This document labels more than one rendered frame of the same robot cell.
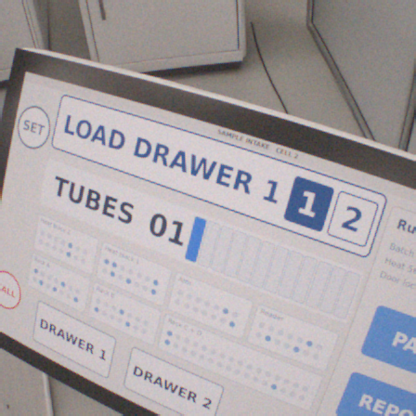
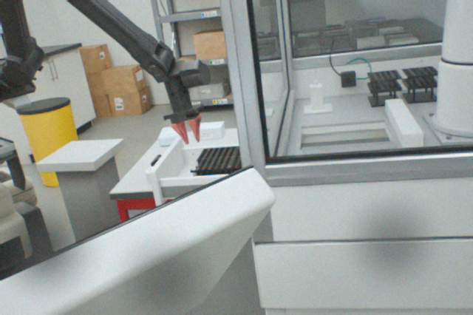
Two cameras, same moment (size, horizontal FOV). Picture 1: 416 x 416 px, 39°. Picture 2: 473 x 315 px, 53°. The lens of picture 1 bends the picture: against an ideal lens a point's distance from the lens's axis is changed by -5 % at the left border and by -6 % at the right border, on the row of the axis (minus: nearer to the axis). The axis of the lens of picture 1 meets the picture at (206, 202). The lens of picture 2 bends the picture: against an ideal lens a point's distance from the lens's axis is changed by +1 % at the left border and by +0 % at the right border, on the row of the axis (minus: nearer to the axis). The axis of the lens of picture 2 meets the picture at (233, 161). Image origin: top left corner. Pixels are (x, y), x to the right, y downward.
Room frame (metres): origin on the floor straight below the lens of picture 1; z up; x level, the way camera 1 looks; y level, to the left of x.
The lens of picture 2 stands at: (0.65, -0.28, 1.39)
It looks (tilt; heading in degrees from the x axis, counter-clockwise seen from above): 21 degrees down; 112
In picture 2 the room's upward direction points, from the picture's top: 8 degrees counter-clockwise
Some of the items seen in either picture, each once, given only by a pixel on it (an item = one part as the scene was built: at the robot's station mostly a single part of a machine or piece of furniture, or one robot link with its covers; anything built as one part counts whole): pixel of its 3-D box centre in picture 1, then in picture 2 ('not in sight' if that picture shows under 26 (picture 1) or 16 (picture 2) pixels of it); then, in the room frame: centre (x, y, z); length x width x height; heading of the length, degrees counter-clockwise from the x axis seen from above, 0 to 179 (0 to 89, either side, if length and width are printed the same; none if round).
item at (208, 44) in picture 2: not in sight; (215, 43); (-1.41, 4.70, 0.72); 0.41 x 0.32 x 0.28; 5
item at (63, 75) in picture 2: not in sight; (28, 87); (-3.02, 3.50, 0.61); 1.15 x 0.72 x 1.22; 95
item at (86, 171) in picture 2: not in sight; (101, 225); (-0.74, 1.34, 0.38); 0.30 x 0.30 x 0.76; 5
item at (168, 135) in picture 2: not in sight; (171, 135); (-0.34, 1.46, 0.78); 0.15 x 0.10 x 0.04; 110
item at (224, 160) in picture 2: not in sight; (234, 166); (0.15, 0.92, 0.87); 0.22 x 0.18 x 0.06; 10
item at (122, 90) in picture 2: not in sight; (109, 80); (-2.81, 4.59, 0.42); 0.85 x 0.33 x 0.84; 5
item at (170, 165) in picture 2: not in sight; (170, 168); (-0.04, 0.89, 0.87); 0.29 x 0.02 x 0.11; 100
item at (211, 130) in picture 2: not in sight; (208, 131); (-0.18, 1.50, 0.79); 0.13 x 0.09 x 0.05; 10
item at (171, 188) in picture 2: not in sight; (238, 168); (0.16, 0.93, 0.86); 0.40 x 0.26 x 0.06; 10
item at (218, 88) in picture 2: not in sight; (209, 89); (-1.56, 4.68, 0.22); 0.40 x 0.30 x 0.17; 5
